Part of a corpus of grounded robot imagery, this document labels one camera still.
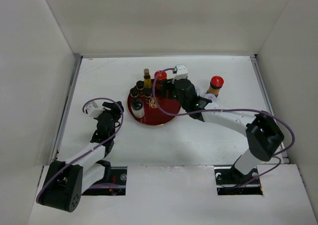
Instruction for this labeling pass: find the red lid sauce jar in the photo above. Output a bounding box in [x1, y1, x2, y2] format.
[155, 71, 167, 90]

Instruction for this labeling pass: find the clear salt shaker black cap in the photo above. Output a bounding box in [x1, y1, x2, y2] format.
[131, 98, 145, 119]

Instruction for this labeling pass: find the red lid orange jar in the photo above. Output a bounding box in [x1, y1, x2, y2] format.
[207, 75, 224, 97]

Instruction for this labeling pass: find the black label spice bottle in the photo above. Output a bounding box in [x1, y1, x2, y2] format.
[144, 88, 152, 104]

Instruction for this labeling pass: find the yellow label sesame oil bottle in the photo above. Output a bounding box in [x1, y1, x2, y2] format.
[144, 68, 152, 88]

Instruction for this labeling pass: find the black cap pepper bottle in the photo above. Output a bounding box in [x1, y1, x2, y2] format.
[130, 87, 139, 99]

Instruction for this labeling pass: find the black cap spice bottle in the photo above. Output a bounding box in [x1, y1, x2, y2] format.
[136, 80, 145, 97]

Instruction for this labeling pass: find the white lid sauce jar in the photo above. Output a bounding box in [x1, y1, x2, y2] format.
[195, 86, 201, 96]

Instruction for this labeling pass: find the white lid paste jar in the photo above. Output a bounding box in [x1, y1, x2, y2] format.
[205, 93, 217, 101]

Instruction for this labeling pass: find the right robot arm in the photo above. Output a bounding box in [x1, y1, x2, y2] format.
[160, 78, 284, 183]

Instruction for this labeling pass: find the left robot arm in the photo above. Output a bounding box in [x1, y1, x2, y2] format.
[36, 98, 125, 213]

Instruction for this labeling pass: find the red round tray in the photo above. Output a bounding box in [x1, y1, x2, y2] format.
[127, 89, 181, 126]

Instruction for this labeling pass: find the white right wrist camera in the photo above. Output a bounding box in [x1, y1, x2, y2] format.
[172, 64, 188, 83]

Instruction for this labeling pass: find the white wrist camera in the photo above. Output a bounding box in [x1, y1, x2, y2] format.
[84, 102, 103, 119]
[172, 64, 188, 83]

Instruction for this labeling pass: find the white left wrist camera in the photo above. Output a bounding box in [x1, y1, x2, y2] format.
[84, 102, 103, 119]

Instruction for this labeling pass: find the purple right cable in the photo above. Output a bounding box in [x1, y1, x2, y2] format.
[152, 67, 296, 188]

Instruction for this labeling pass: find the purple cable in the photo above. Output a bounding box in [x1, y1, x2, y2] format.
[36, 97, 125, 206]
[152, 67, 296, 188]

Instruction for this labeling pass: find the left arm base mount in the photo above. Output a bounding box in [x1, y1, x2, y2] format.
[82, 167, 128, 196]

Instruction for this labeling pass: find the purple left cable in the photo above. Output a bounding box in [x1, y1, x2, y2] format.
[36, 97, 125, 206]

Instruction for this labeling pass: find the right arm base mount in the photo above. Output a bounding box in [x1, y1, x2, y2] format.
[214, 166, 263, 196]

